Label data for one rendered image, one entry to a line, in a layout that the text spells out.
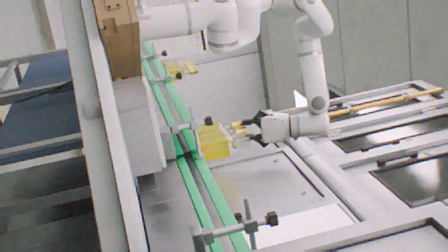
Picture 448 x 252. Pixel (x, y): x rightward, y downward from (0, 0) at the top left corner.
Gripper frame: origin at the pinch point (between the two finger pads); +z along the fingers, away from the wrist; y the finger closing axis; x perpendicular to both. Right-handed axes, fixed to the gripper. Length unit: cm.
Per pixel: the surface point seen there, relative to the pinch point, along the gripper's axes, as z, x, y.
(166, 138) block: 20.3, 33.6, 14.5
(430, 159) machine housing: -62, 4, -14
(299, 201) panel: -17.0, 33.4, -9.5
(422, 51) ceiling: -101, -193, -42
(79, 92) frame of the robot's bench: 37, 50, 37
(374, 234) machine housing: -29, 108, 31
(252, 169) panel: -1.3, 7.3, -12.0
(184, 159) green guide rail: 16.7, 30.4, 5.6
